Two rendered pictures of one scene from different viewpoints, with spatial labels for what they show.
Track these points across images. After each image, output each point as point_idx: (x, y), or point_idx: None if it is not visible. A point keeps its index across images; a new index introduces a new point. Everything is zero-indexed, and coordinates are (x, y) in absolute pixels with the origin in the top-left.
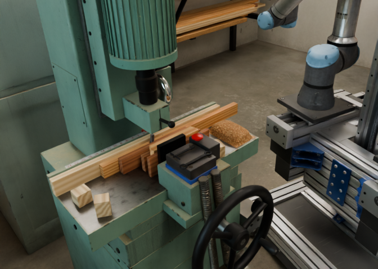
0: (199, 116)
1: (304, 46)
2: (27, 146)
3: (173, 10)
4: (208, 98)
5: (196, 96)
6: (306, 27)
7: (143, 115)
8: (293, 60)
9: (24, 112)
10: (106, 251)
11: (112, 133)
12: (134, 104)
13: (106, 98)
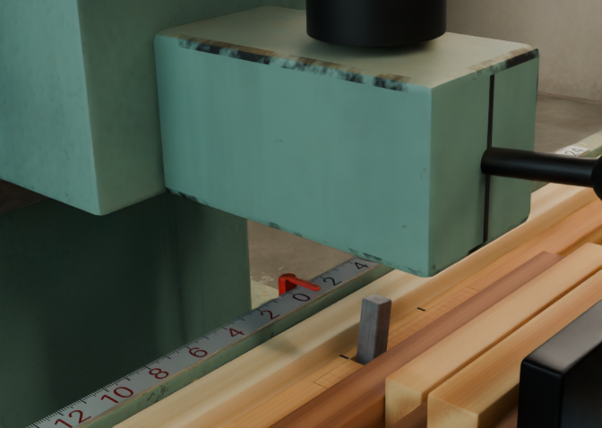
0: (582, 197)
1: (580, 83)
2: None
3: None
4: (315, 243)
5: (270, 241)
6: (584, 22)
7: (364, 124)
8: (554, 123)
9: None
10: None
11: (52, 326)
12: (267, 58)
13: (32, 45)
